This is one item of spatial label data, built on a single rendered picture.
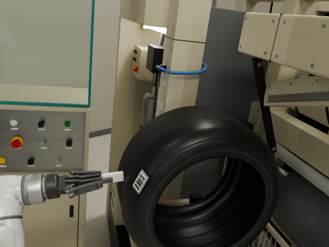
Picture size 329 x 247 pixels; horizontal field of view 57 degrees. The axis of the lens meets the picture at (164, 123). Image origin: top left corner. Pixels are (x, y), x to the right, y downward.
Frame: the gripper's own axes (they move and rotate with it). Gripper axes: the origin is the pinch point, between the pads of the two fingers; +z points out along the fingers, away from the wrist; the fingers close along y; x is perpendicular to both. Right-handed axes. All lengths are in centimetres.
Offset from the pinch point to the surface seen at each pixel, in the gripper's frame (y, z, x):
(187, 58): 26, 34, -32
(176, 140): -7.9, 18.8, -14.1
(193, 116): 1.4, 27.5, -17.4
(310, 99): -6, 65, -22
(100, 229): 125, -7, 123
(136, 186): -9.6, 6.1, -1.6
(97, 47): 320, 13, 1
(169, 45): 31, 28, -36
